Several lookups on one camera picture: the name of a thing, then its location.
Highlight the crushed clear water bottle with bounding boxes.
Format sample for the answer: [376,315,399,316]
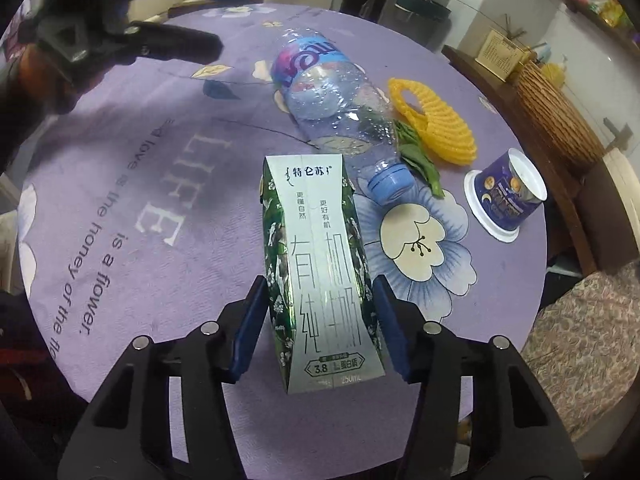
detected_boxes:
[271,27,414,205]

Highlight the purple yogurt cup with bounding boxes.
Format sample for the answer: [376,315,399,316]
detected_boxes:
[463,148,548,243]

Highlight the green white milk carton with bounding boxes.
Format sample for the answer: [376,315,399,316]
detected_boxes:
[260,154,385,394]

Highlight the green vegetable leaves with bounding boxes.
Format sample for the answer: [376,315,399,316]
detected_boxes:
[394,119,445,198]

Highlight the yellow foam fruit net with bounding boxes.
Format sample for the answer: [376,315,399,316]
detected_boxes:
[388,78,477,166]

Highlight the person left hand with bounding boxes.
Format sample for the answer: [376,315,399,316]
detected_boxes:
[1,44,110,114]

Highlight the floral cloth covered stool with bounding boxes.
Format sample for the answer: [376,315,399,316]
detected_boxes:
[521,262,639,441]

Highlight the purple floral tablecloth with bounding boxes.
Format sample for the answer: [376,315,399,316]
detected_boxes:
[20,3,547,479]

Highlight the woven basket sink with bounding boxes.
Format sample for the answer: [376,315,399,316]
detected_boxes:
[514,61,605,176]

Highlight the beige utensil holder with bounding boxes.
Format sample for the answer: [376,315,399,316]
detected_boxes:
[475,29,529,81]

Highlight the yellow soap bottle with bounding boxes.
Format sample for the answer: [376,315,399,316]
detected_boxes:
[540,55,568,89]

